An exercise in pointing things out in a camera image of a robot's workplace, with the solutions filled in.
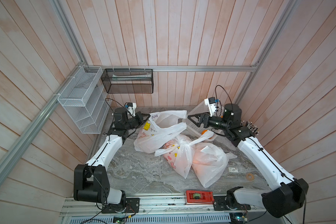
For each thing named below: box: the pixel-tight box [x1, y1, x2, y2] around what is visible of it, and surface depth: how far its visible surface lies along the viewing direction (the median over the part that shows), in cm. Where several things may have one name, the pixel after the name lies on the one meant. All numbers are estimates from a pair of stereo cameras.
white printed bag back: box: [133, 110, 188, 154], surface depth 82 cm
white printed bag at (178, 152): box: [154, 131, 215, 179], surface depth 82 cm
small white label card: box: [228, 167, 239, 173], surface depth 87 cm
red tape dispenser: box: [185, 190, 215, 204], surface depth 73 cm
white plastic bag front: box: [191, 142, 238, 189], surface depth 80 cm
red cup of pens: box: [239, 120, 259, 136], surface depth 87 cm
